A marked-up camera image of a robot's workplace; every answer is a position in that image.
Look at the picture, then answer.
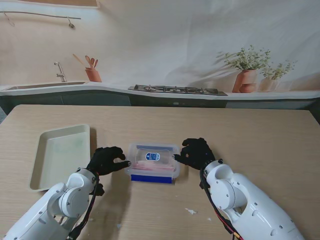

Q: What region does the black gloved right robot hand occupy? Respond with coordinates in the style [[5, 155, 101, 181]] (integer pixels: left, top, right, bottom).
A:
[[171, 137, 217, 171]]

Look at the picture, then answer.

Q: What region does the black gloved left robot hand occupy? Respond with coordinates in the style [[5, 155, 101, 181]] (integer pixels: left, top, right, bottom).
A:
[[86, 146, 133, 177]]

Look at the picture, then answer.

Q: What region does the clear lid with blue label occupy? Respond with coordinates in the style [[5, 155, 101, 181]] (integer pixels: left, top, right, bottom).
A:
[[127, 141, 180, 173]]

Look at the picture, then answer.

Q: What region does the clear container with blue clips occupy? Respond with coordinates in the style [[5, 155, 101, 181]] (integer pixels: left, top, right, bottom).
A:
[[124, 141, 181, 185]]

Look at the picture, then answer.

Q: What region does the cream rectangular tray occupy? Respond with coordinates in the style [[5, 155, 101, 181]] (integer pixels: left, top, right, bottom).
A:
[[29, 123, 91, 193]]

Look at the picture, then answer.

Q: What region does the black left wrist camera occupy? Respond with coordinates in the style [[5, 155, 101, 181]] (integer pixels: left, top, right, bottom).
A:
[[93, 183, 105, 197]]

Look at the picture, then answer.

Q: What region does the red black left arm cable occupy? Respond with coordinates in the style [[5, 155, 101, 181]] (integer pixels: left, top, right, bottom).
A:
[[67, 172, 101, 240]]

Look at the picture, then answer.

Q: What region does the red black arm cable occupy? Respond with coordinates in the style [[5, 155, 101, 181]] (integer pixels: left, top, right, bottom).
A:
[[67, 172, 101, 240], [199, 172, 246, 240]]

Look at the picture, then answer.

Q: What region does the red black right arm cable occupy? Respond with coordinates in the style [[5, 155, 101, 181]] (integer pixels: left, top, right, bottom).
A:
[[199, 172, 246, 240]]

